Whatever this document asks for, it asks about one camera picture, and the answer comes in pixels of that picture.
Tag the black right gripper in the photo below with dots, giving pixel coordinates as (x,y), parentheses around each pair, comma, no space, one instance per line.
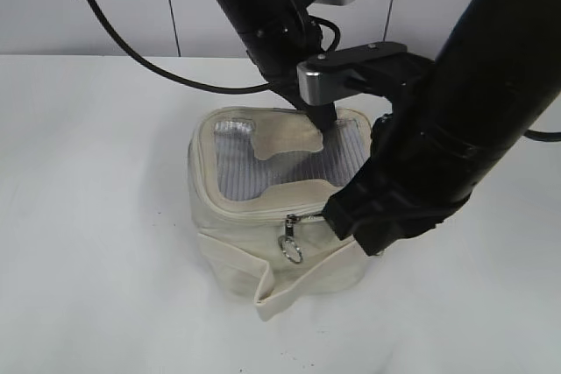
(376,212)

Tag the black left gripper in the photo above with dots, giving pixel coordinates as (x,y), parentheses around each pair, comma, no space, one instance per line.
(277,48)

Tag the cream bag with silver lid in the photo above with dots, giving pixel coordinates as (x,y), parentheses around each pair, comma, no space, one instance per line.
(248,168)

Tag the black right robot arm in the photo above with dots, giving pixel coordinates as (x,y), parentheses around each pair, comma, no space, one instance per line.
(497,73)

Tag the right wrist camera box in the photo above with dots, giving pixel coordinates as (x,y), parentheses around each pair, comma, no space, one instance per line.
(384,69)

